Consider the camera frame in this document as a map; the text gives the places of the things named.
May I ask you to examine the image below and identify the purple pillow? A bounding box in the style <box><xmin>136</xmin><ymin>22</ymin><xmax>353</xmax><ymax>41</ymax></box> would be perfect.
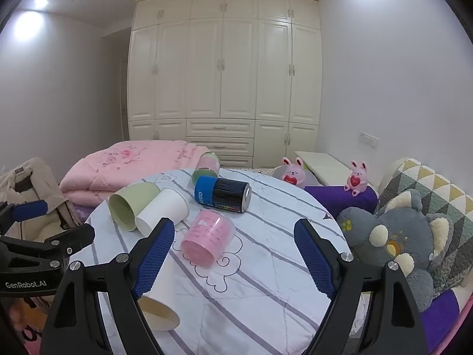
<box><xmin>304</xmin><ymin>184</ymin><xmax>380</xmax><ymax>223</ymax></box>

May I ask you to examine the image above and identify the beige jacket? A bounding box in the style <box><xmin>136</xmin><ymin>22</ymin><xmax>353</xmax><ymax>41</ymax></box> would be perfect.
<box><xmin>0</xmin><ymin>157</ymin><xmax>80</xmax><ymax>241</ymax></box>

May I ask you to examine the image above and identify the white wall switch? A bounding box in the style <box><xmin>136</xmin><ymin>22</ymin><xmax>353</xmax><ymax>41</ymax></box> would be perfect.
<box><xmin>359</xmin><ymin>131</ymin><xmax>380</xmax><ymax>147</ymax></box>

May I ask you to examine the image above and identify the blue and black can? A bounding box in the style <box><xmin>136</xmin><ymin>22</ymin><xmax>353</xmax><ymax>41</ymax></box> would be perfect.
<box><xmin>194</xmin><ymin>175</ymin><xmax>252</xmax><ymax>214</ymax></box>

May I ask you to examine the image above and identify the pink translucent plastic cup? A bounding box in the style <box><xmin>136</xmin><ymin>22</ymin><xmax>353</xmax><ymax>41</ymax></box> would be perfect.
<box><xmin>180</xmin><ymin>209</ymin><xmax>237</xmax><ymax>269</ymax></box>

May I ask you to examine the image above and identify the white paper cup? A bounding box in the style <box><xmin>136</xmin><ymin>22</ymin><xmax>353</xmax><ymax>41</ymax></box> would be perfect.
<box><xmin>134</xmin><ymin>188</ymin><xmax>190</xmax><ymax>237</ymax></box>

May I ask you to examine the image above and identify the grey plush toy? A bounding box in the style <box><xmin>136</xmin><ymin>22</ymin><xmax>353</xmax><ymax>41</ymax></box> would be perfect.
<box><xmin>336</xmin><ymin>188</ymin><xmax>455</xmax><ymax>313</ymax></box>

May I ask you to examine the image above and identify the pink and green cup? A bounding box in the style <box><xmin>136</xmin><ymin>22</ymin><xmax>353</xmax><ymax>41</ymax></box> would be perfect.
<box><xmin>191</xmin><ymin>151</ymin><xmax>221</xmax><ymax>188</ymax></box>

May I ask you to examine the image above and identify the purple bed sheet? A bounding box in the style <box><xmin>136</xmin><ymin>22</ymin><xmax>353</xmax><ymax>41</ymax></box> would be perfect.
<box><xmin>420</xmin><ymin>288</ymin><xmax>462</xmax><ymax>336</ymax></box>

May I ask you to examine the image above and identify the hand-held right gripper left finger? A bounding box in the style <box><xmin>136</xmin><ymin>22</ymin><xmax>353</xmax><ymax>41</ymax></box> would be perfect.
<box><xmin>43</xmin><ymin>217</ymin><xmax>176</xmax><ymax>355</ymax></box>

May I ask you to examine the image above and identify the pink folded quilt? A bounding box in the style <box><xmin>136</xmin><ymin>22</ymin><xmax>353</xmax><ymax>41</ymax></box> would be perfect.
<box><xmin>59</xmin><ymin>141</ymin><xmax>211</xmax><ymax>205</ymax></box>

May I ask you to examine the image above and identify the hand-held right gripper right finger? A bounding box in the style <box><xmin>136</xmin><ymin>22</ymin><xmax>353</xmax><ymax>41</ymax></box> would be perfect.
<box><xmin>294</xmin><ymin>218</ymin><xmax>431</xmax><ymax>355</ymax></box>

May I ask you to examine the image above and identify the pink bunny toy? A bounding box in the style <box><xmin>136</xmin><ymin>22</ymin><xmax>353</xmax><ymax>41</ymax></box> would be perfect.
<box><xmin>344</xmin><ymin>160</ymin><xmax>369</xmax><ymax>196</ymax></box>
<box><xmin>281</xmin><ymin>156</ymin><xmax>308</xmax><ymax>188</ymax></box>

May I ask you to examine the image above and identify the beige paper cup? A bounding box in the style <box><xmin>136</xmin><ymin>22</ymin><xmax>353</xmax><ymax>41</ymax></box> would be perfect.
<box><xmin>137</xmin><ymin>294</ymin><xmax>181</xmax><ymax>332</ymax></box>

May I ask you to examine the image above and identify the triangle patterned quilted cushion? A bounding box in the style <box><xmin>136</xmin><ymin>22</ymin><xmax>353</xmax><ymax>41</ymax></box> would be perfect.
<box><xmin>377</xmin><ymin>158</ymin><xmax>473</xmax><ymax>293</ymax></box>

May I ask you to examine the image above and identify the pink printed cloth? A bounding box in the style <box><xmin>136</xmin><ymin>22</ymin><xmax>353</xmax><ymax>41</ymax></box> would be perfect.
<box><xmin>10</xmin><ymin>296</ymin><xmax>51</xmax><ymax>345</ymax></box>

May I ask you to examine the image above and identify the cream white wardrobe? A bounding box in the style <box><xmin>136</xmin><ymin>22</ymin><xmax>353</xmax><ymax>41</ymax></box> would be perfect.
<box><xmin>127</xmin><ymin>0</ymin><xmax>324</xmax><ymax>169</ymax></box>

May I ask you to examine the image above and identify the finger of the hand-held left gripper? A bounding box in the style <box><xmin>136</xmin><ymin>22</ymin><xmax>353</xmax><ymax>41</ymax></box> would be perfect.
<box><xmin>0</xmin><ymin>223</ymin><xmax>96</xmax><ymax>272</ymax></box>
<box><xmin>0</xmin><ymin>199</ymin><xmax>49</xmax><ymax>235</ymax></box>

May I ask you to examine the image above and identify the light green plastic cup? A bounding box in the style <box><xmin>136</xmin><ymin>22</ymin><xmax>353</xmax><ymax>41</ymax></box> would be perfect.
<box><xmin>108</xmin><ymin>183</ymin><xmax>162</xmax><ymax>232</ymax></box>

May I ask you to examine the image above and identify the white bedside table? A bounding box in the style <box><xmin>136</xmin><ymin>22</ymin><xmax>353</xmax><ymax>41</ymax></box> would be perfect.
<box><xmin>294</xmin><ymin>151</ymin><xmax>354</xmax><ymax>187</ymax></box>

